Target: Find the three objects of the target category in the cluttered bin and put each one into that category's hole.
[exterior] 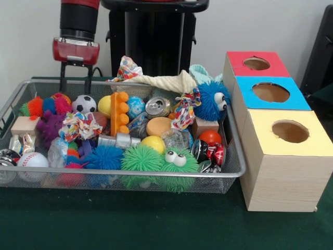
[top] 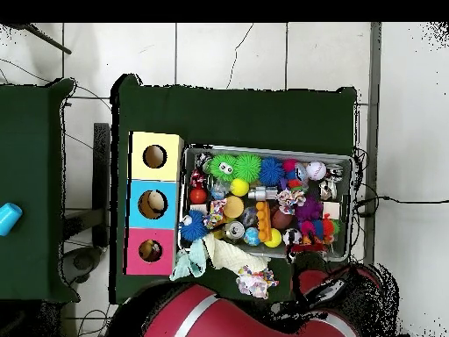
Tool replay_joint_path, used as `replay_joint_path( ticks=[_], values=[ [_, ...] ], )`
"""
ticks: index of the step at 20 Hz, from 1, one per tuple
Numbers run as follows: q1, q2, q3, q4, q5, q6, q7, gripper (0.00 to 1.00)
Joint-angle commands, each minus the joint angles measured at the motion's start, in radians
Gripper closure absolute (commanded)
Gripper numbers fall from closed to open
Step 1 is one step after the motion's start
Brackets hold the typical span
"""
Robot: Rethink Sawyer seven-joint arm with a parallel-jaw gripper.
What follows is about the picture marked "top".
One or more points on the purple plush toy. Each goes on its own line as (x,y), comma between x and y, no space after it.
(309,208)

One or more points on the long orange toy block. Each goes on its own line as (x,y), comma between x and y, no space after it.
(264,221)

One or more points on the blue globe ball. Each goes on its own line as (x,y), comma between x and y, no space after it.
(252,236)

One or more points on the cream yellow muslin cloth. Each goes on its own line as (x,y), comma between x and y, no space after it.
(235,254)

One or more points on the blue spiky ball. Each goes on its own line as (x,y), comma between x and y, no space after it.
(194,226)
(271,170)

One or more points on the mint green muslin cloth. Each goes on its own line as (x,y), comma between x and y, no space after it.
(189,260)

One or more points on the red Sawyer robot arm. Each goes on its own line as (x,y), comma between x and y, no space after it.
(238,319)

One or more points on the shallow clear mesh bin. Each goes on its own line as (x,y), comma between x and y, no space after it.
(349,175)

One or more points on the wooden box with three holes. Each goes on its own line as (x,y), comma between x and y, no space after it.
(167,210)

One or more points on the black and white soccer ball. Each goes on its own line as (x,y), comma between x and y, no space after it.
(293,236)

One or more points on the large yellow ball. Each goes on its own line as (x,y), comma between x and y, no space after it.
(273,239)

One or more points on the white baseball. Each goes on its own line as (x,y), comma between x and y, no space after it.
(316,170)

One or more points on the silver drink can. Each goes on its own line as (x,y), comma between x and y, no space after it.
(235,230)

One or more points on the round orange disc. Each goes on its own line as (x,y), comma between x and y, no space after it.
(233,206)

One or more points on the small yellow ball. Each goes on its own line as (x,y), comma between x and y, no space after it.
(240,187)

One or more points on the green spiky ball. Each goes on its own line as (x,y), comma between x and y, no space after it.
(248,168)

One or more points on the green furry googly-eyed toy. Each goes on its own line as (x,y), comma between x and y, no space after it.
(223,167)

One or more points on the dark green table cloth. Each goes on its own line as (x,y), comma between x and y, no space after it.
(231,116)

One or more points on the black upright panel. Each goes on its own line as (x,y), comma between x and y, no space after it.
(102,175)

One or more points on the grey stand base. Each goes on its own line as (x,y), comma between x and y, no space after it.
(81,263)

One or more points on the green covered side table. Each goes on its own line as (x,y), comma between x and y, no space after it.
(31,175)

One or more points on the light blue cup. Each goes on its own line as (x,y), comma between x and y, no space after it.
(8,217)

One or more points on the black rod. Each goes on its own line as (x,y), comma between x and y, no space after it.
(42,38)

